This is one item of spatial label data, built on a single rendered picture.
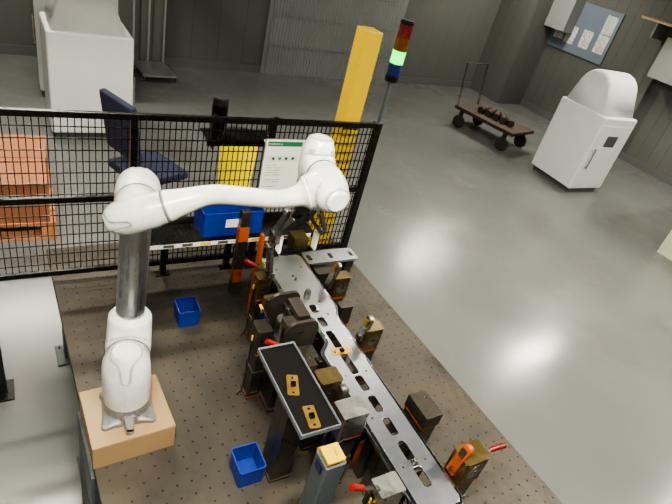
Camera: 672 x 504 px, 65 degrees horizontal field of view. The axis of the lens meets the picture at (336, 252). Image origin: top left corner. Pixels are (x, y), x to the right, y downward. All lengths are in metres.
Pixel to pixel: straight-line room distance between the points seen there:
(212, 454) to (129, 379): 0.44
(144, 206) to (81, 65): 4.04
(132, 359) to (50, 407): 1.34
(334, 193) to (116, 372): 0.96
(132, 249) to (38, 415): 1.51
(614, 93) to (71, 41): 6.11
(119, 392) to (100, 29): 4.12
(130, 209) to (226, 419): 0.98
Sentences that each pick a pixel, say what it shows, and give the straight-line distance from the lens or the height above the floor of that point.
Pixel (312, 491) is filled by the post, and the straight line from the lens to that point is 1.74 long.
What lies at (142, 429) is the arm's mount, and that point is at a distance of 2.04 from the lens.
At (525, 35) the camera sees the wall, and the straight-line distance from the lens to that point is 10.97.
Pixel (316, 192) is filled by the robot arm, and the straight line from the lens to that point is 1.47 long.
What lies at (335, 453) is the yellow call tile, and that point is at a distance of 1.63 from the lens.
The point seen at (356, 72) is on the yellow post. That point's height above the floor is 1.80.
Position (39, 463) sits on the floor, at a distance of 3.00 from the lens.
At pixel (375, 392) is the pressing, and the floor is 1.00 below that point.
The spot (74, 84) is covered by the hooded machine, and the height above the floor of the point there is 0.55.
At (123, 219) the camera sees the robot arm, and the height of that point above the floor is 1.58.
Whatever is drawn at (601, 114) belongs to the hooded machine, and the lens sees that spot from 7.58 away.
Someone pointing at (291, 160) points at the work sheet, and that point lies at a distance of 2.73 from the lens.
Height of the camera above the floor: 2.45
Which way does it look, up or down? 33 degrees down
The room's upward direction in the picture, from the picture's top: 16 degrees clockwise
